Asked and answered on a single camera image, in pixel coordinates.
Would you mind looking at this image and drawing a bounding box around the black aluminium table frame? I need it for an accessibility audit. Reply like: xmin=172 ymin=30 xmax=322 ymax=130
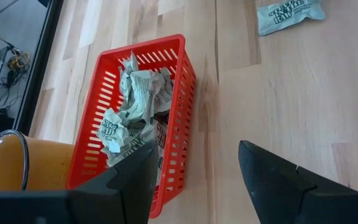
xmin=12 ymin=0 xmax=65 ymax=135

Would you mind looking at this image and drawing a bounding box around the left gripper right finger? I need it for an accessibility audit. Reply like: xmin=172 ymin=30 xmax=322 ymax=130
xmin=238 ymin=139 xmax=351 ymax=224

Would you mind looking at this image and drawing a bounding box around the yellow extension cord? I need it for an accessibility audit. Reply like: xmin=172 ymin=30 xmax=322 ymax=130
xmin=7 ymin=51 xmax=31 ymax=72

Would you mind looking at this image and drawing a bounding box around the red slotted plastic basket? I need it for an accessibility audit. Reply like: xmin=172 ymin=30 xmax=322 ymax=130
xmin=66 ymin=33 xmax=198 ymax=220

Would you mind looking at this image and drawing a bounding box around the yellow glass mug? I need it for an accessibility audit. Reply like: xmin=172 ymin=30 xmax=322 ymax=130
xmin=0 ymin=129 xmax=76 ymax=192

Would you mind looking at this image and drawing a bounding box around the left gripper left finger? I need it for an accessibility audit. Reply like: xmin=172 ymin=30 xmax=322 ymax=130
xmin=71 ymin=139 xmax=160 ymax=224

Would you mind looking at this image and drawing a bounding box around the black cable bundle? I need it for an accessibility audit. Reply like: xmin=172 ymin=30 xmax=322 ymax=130
xmin=0 ymin=27 xmax=30 ymax=125

